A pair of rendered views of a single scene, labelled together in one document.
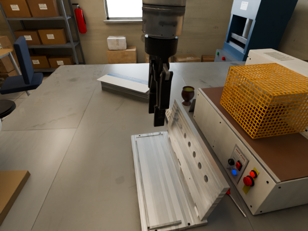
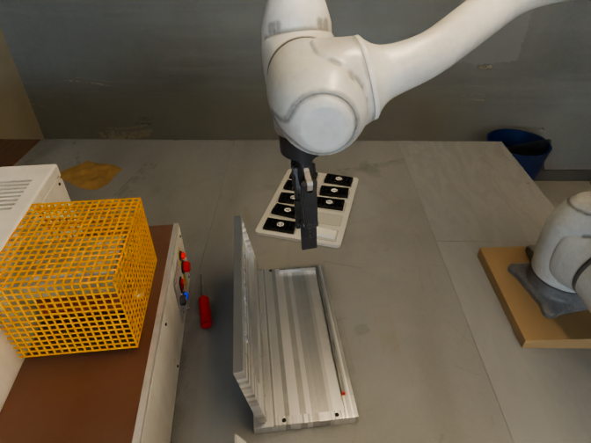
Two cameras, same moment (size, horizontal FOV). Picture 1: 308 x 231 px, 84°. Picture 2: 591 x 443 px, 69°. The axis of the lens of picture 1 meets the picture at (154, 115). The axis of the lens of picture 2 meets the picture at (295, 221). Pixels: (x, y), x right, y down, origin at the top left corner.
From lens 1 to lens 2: 1.10 m
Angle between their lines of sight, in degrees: 106
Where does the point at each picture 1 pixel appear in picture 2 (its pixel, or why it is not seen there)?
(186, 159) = (253, 307)
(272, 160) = (157, 242)
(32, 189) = (494, 324)
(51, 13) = not seen: outside the picture
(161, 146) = (286, 380)
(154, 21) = not seen: hidden behind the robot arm
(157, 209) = (304, 284)
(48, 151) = (534, 395)
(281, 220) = not seen: hidden behind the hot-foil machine
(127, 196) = (346, 308)
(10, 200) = (505, 302)
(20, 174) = (528, 332)
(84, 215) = (397, 292)
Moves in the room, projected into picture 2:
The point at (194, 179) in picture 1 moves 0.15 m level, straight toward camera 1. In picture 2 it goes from (252, 279) to (281, 243)
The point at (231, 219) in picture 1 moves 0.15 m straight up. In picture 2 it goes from (217, 278) to (210, 236)
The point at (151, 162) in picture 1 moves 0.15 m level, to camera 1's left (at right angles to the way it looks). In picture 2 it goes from (310, 344) to (375, 348)
